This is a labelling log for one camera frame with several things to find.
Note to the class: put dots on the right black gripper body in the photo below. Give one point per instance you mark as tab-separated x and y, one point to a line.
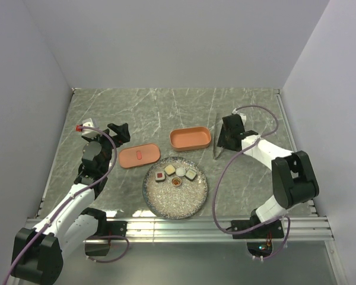
223	139

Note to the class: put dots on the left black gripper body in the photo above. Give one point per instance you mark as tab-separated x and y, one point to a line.
107	148

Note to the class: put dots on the metal tongs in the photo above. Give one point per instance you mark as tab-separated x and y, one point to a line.
217	151

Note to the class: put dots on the orange lunch box base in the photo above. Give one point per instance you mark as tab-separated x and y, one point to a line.
187	139

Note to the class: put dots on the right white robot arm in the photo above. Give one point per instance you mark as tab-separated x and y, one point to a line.
293	178

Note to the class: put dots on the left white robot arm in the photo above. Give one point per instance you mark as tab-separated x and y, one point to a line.
39	253

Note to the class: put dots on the orange lunch box lid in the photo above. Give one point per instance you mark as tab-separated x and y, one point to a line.
139	155

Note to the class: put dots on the red topped sushi piece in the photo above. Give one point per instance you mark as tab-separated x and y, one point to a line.
160	177

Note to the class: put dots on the cream topped sushi piece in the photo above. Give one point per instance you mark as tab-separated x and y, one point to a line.
169	170

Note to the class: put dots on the white round sushi piece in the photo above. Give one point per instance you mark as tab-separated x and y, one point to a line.
180	171

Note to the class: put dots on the orange topped sushi cup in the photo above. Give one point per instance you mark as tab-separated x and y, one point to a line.
176	181

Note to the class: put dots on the speckled round plate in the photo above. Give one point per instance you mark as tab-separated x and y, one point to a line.
175	203

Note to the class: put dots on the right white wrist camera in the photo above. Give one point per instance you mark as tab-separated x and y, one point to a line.
241	115

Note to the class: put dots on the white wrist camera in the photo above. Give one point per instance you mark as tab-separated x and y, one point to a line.
88	128
241	115

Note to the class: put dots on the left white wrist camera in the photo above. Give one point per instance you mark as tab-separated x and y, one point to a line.
88	128

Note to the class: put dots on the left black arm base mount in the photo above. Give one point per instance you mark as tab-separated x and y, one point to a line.
116	228

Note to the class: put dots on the aluminium front rail frame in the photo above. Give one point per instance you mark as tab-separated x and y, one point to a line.
203	229

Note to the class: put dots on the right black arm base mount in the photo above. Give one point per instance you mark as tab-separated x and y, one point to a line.
272	230

